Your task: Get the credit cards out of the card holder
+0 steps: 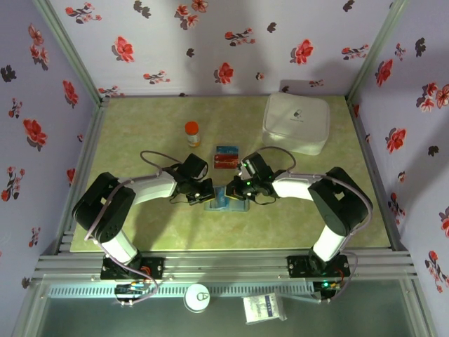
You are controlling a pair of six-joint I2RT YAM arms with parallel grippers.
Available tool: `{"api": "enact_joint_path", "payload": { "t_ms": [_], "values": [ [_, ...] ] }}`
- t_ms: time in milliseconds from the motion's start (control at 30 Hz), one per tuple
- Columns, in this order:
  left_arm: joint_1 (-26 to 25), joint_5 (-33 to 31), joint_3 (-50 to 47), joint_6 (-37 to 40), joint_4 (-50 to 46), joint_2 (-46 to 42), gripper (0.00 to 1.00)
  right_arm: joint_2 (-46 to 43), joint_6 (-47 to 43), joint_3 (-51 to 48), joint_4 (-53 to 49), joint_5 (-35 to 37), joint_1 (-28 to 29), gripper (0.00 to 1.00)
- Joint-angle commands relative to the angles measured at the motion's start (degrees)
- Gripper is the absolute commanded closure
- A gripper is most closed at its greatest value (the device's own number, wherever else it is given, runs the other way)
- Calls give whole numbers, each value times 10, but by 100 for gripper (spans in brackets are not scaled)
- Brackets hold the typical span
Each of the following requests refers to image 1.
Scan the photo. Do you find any white medicine bag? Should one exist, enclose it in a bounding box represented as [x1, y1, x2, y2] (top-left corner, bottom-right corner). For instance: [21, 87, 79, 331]
[261, 91, 331, 157]

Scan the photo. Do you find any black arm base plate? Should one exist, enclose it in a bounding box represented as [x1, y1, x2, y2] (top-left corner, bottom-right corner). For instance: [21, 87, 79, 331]
[286, 255, 351, 279]
[100, 256, 166, 281]

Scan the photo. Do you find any aluminium front rail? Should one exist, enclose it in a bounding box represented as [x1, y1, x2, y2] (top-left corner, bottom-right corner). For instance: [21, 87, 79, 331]
[33, 249, 419, 282]

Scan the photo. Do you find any small circuit board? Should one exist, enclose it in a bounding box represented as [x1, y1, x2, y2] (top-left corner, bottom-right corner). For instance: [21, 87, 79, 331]
[115, 280, 149, 307]
[313, 279, 343, 303]

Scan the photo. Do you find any aluminium side rail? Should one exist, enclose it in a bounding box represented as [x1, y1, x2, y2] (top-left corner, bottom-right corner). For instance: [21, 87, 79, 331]
[347, 98, 410, 253]
[54, 100, 109, 254]

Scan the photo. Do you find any red credit card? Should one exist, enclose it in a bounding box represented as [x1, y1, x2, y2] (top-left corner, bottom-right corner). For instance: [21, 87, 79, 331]
[213, 153, 240, 171]

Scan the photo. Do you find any grey left arm cable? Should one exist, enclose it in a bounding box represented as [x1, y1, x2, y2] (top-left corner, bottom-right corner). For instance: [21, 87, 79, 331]
[83, 150, 183, 305]

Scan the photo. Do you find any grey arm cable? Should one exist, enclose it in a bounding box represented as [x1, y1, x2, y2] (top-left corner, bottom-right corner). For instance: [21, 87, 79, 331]
[255, 146, 375, 303]
[83, 150, 183, 305]

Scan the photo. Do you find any white printed packet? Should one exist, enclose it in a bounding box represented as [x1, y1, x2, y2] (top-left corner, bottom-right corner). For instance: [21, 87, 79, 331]
[242, 293, 288, 325]

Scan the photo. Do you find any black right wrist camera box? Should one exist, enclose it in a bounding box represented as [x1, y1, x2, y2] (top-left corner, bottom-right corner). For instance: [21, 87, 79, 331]
[238, 152, 272, 178]

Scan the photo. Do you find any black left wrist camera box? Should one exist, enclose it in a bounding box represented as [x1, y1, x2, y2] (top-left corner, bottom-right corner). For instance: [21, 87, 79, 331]
[181, 152, 209, 181]

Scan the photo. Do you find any slotted grey cable duct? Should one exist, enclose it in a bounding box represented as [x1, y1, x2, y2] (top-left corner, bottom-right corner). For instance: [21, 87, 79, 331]
[47, 284, 316, 299]

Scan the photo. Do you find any white round lid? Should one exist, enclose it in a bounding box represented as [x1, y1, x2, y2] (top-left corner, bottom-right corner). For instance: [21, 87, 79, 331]
[183, 283, 212, 313]

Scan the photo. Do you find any grey right arm cable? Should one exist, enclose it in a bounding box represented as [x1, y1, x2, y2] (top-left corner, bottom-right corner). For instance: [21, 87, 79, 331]
[255, 146, 375, 303]

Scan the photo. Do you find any light green card holder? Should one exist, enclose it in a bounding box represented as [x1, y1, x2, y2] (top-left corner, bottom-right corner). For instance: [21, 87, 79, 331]
[203, 195, 251, 213]

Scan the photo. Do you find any aluminium frame post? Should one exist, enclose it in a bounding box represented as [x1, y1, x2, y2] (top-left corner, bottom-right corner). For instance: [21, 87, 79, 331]
[33, 0, 110, 106]
[346, 0, 410, 103]

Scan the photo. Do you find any orange capped pill bottle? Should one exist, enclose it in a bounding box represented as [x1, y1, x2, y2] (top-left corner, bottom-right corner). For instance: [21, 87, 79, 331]
[184, 121, 203, 148]

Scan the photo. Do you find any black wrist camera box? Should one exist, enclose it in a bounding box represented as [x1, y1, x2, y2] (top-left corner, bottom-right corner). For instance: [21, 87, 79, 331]
[181, 152, 209, 181]
[238, 152, 272, 178]

